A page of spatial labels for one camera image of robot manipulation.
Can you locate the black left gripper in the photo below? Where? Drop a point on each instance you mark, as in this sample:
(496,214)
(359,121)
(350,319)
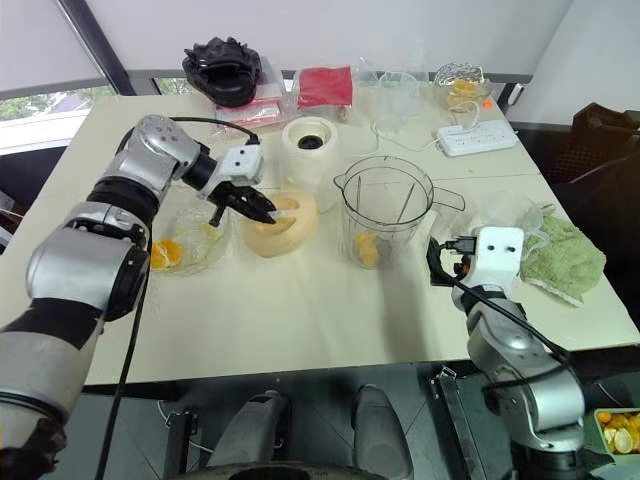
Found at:
(227,195)

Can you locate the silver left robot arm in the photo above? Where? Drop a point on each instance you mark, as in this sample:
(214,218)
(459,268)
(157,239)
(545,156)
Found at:
(65,260)

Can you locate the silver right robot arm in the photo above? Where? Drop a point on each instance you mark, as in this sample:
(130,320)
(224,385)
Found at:
(515,360)

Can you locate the cream white juicer base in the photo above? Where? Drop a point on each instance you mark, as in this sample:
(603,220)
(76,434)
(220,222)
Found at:
(310,160)

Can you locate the clear blender jug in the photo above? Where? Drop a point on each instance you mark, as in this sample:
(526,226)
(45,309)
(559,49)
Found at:
(395,220)

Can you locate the flat red package in plastic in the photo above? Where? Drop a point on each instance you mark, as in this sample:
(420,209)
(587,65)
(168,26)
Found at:
(255,112)

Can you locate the orange segments on plate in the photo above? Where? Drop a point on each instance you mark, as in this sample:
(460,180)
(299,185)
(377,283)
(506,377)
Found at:
(167,255)

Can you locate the black crumpled object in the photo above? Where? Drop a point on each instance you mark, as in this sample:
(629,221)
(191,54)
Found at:
(225,75)

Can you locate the red packet in clear bag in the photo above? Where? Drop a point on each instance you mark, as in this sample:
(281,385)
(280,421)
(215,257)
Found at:
(325,85)

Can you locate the clear plastic cup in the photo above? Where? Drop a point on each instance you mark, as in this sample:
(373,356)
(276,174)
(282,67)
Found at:
(400,100)

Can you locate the grey rounded shape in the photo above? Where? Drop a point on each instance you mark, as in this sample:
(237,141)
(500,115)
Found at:
(382,430)
(250,430)

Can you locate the white power strip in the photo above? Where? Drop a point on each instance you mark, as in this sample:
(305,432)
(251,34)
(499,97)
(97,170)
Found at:
(475,137)

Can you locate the black table leg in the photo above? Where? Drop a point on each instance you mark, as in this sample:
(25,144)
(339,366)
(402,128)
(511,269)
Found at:
(465,425)
(182,445)

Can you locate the clear plastic container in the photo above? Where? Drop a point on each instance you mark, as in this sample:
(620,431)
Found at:
(510,210)

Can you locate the green towel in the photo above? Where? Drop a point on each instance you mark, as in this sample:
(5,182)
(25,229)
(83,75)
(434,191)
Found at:
(565,255)

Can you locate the black chair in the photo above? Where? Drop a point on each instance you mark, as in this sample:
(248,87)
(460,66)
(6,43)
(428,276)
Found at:
(600,165)

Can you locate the green box of orange peels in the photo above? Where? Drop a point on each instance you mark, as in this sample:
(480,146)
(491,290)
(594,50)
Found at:
(617,430)

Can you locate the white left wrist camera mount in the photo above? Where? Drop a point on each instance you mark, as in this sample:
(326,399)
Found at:
(240,162)

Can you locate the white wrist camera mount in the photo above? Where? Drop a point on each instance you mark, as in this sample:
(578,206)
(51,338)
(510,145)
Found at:
(495,255)
(240,162)

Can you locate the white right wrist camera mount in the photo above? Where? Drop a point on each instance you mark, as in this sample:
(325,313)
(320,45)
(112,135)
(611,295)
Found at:
(495,255)

